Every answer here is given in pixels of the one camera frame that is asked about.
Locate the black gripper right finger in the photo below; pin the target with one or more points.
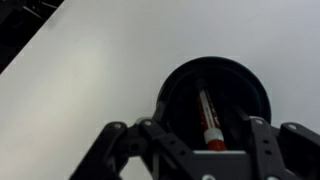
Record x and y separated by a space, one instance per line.
266 146

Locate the dark teal mug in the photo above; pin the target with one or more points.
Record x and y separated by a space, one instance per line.
240 83

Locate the white marker with orange cap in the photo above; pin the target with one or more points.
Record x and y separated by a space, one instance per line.
210 116

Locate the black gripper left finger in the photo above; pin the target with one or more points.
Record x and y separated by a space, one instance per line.
146 146

